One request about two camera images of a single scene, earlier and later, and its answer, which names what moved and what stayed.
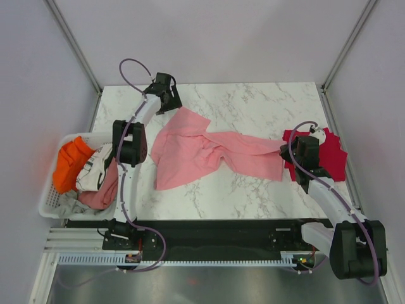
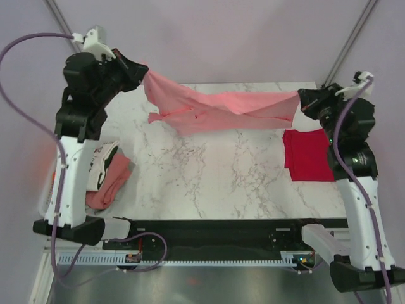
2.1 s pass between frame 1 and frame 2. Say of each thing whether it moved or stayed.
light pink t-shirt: moved
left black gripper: moved
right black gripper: moved
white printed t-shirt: stayed
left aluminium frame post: stayed
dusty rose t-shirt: stayed
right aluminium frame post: stayed
